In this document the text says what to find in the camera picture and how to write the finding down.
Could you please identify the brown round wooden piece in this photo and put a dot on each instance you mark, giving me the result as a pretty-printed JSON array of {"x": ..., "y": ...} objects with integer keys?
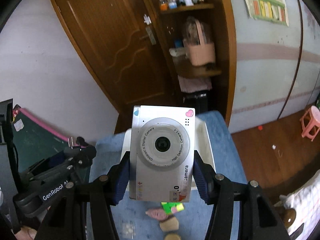
[{"x": 172, "y": 236}]

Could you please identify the blue fuzzy table cover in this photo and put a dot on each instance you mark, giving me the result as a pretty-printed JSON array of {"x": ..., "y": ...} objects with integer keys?
[{"x": 194, "y": 219}]

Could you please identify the silver children's digital camera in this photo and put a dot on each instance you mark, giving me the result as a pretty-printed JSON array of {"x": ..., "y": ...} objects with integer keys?
[{"x": 162, "y": 153}]

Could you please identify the wall poster chart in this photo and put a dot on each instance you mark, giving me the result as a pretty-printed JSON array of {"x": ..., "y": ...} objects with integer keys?
[{"x": 274, "y": 11}]

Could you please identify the brown wooden door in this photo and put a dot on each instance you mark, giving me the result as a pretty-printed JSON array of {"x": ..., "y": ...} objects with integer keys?
[{"x": 105, "y": 34}]

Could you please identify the green chalkboard pink frame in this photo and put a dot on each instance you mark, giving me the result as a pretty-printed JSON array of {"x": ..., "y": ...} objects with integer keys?
[{"x": 40, "y": 147}]

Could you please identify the white plastic storage bin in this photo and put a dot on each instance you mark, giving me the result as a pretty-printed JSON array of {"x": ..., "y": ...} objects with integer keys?
[{"x": 202, "y": 142}]

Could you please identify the multicolour Rubik's cube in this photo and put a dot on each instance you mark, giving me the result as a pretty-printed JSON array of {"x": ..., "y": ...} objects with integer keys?
[{"x": 172, "y": 208}]

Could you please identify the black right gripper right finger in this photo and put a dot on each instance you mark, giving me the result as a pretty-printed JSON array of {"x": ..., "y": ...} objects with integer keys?
[{"x": 236, "y": 206}]

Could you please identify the wooden shelf with bottles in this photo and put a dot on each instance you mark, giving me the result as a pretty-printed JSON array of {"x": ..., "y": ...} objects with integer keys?
[{"x": 175, "y": 6}]

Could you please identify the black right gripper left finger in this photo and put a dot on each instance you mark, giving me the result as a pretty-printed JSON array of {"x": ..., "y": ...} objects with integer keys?
[{"x": 66, "y": 216}]

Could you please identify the silver door handle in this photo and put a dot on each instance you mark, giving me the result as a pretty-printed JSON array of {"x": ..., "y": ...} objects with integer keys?
[{"x": 149, "y": 35}]

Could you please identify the pink plastic stool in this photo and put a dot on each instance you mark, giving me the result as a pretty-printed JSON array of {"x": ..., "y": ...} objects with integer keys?
[{"x": 310, "y": 123}]

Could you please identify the pink correction tape dispenser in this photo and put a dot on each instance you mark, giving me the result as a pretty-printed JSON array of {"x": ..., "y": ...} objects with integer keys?
[{"x": 157, "y": 213}]

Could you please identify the pink storage basket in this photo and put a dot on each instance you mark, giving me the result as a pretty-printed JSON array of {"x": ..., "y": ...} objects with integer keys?
[{"x": 198, "y": 42}]

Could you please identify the beige angular box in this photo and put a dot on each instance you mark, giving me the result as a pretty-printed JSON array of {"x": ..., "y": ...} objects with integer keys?
[{"x": 171, "y": 224}]

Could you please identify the white patterned bed cover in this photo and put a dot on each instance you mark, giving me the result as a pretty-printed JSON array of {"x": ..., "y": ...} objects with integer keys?
[{"x": 305, "y": 201}]

